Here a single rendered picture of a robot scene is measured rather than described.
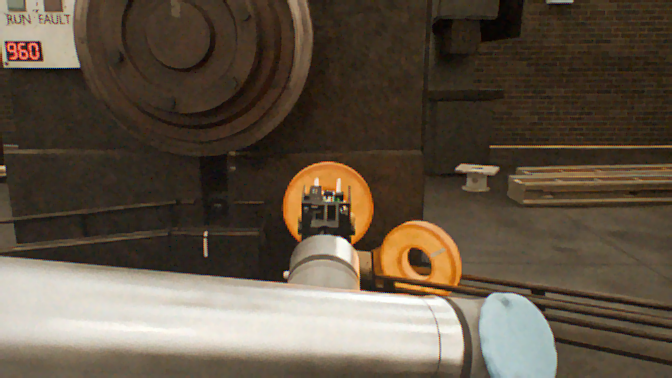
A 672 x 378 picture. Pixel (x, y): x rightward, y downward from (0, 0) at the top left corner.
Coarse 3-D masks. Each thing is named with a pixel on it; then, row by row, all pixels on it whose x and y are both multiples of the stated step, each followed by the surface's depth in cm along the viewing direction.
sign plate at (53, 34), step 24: (0, 0) 108; (24, 0) 108; (72, 0) 108; (0, 24) 109; (24, 24) 109; (48, 24) 109; (72, 24) 109; (24, 48) 110; (48, 48) 110; (72, 48) 110
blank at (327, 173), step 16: (304, 176) 82; (320, 176) 82; (336, 176) 82; (352, 176) 82; (288, 192) 82; (352, 192) 82; (368, 192) 82; (288, 208) 83; (352, 208) 83; (368, 208) 83; (288, 224) 83; (368, 224) 83; (352, 240) 84
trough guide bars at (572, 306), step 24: (384, 288) 93; (408, 288) 90; (432, 288) 87; (456, 288) 84; (480, 288) 88; (528, 288) 83; (552, 288) 81; (576, 312) 73; (600, 312) 71; (624, 312) 75; (648, 312) 74; (648, 336) 68
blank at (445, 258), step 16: (416, 224) 89; (432, 224) 90; (384, 240) 94; (400, 240) 91; (416, 240) 89; (432, 240) 87; (448, 240) 87; (384, 256) 94; (400, 256) 92; (432, 256) 88; (448, 256) 86; (384, 272) 95; (400, 272) 93; (432, 272) 89; (448, 272) 87; (416, 288) 91
